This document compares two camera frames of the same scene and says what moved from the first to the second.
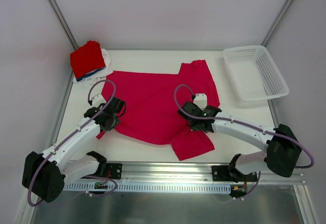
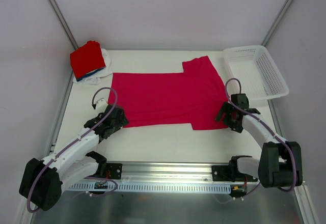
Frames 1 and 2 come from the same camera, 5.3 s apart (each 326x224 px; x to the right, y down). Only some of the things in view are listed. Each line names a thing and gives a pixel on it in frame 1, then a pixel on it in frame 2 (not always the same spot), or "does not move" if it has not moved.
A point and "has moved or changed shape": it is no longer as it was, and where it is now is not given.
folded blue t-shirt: [90, 73] does not move
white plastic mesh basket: [253, 74] does not move
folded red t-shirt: [88, 58] does not move
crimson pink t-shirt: [152, 101] has moved or changed shape
